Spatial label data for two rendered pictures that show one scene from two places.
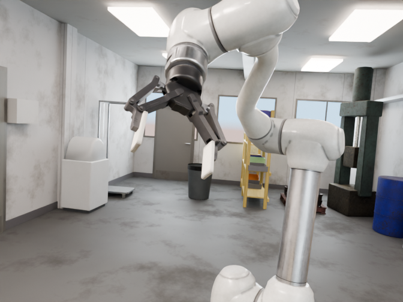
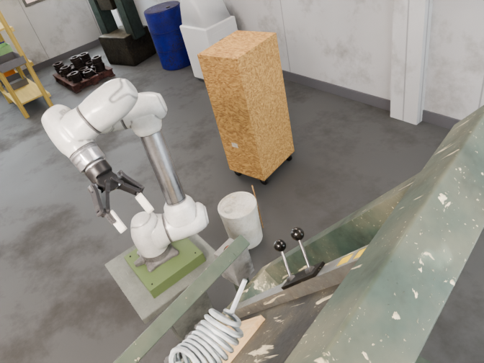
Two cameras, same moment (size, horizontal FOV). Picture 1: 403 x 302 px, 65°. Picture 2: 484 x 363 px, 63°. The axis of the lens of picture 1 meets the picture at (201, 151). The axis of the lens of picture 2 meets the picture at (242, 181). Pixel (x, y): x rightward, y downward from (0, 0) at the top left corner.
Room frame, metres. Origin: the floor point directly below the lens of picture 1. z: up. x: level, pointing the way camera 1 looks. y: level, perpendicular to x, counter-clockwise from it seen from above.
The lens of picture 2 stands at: (-0.43, 0.35, 2.30)
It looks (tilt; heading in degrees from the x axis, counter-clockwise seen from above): 37 degrees down; 323
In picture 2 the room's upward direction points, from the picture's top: 15 degrees counter-clockwise
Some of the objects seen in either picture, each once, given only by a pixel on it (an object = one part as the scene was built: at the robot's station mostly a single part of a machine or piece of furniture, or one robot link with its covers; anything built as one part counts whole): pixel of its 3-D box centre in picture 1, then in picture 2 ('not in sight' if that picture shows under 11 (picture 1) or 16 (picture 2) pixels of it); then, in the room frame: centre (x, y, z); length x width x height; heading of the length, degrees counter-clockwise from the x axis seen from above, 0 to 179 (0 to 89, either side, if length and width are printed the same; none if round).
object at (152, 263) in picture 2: not in sight; (153, 252); (1.11, -0.13, 0.84); 0.22 x 0.18 x 0.06; 78
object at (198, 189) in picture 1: (199, 181); not in sight; (6.78, 0.00, 0.36); 0.58 x 0.56 x 0.71; 172
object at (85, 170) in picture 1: (86, 172); not in sight; (5.43, 1.98, 0.63); 0.64 x 0.57 x 1.25; 172
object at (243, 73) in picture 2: not in sight; (251, 112); (1.91, -1.74, 0.63); 0.50 x 0.42 x 1.25; 94
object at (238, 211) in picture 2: not in sight; (241, 216); (1.42, -0.97, 0.24); 0.32 x 0.30 x 0.47; 82
